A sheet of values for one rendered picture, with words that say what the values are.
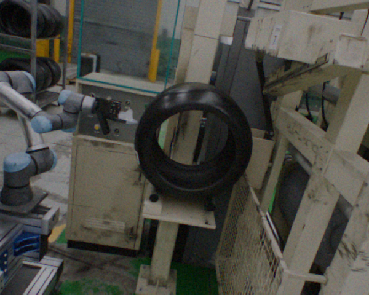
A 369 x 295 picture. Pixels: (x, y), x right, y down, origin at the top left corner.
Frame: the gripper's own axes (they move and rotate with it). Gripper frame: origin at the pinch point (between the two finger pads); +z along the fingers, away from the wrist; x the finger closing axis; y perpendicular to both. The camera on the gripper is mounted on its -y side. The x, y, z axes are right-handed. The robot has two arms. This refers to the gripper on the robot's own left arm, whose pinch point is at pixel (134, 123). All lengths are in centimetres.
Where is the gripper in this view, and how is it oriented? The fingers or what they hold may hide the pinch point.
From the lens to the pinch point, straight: 152.5
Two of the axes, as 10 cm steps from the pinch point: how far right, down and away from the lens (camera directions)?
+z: 9.5, 2.8, 1.0
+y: 3.0, -8.9, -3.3
